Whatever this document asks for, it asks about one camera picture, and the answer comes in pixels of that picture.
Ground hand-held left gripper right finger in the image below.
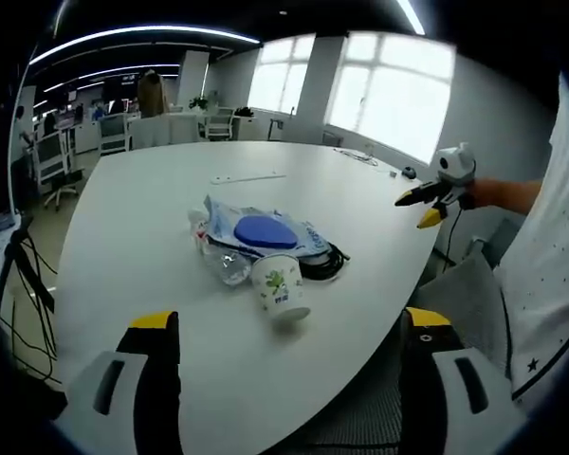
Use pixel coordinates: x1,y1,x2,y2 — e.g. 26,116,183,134
399,306,527,455

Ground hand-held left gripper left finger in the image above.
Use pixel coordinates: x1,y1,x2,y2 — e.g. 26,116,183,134
55,310,185,455

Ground clear plastic bottle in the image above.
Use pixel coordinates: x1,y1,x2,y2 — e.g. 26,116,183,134
187,208,253,287

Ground wet wipes pack blue lid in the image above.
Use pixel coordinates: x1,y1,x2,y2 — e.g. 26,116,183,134
202,194,327,261

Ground white paper cup green print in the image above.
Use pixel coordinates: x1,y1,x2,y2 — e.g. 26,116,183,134
250,252,312,320

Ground white tabletop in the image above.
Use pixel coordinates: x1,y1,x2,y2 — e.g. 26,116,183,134
52,139,455,455

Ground grey mesh chair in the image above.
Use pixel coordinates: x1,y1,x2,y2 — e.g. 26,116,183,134
307,218,527,455

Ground bright window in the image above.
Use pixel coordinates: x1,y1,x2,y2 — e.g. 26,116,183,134
247,35,316,115
327,32,456,166

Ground person in white shirt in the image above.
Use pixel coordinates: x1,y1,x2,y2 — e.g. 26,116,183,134
500,73,569,408

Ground black tripod stand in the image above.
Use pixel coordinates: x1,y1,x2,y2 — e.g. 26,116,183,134
0,215,58,328

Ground white office chair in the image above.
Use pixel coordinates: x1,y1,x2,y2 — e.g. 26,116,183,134
199,107,236,142
97,113,130,155
27,130,85,213

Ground white office desk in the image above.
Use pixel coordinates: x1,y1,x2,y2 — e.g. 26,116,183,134
127,112,205,149

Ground brown coat on stand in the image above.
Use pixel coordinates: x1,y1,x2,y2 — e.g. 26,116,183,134
137,68,168,118

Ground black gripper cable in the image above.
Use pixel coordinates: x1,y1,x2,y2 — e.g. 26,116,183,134
433,208,464,267

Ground white cable on table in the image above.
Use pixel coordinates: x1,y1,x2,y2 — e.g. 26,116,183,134
332,147,393,171

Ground black floor cables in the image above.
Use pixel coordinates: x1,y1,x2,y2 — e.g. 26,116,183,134
0,231,61,385

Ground white table cable cover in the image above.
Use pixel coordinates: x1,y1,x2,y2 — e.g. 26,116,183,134
210,173,287,185

